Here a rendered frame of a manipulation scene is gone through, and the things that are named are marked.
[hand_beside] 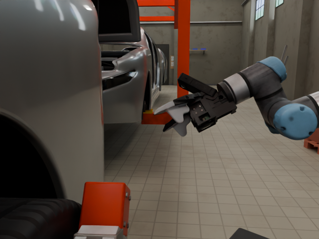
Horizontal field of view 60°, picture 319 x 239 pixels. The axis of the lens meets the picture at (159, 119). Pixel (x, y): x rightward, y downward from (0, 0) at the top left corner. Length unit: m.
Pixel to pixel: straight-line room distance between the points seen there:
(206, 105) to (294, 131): 0.21
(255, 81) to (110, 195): 0.45
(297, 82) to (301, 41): 1.23
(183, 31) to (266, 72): 3.26
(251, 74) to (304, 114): 0.18
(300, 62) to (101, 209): 9.33
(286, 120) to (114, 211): 0.38
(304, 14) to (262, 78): 9.05
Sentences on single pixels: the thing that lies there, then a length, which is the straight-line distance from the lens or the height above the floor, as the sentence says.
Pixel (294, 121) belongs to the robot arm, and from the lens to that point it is 0.63.
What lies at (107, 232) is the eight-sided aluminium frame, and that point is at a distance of 0.46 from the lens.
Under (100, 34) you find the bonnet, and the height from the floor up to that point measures 1.76.
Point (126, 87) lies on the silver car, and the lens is 2.90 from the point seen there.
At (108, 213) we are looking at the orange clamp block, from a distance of 0.51.
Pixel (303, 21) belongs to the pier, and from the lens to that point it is 9.75.
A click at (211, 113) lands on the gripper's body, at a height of 1.25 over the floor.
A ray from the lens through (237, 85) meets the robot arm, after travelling 0.73.
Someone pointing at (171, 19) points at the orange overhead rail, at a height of 3.28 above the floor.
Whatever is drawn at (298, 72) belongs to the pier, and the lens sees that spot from 9.66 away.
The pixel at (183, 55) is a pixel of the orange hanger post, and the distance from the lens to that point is 3.95.
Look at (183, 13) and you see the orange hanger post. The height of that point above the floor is 2.05.
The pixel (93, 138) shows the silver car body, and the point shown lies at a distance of 1.08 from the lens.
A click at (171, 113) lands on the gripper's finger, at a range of 0.67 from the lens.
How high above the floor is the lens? 1.37
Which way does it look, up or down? 11 degrees down
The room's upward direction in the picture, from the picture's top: straight up
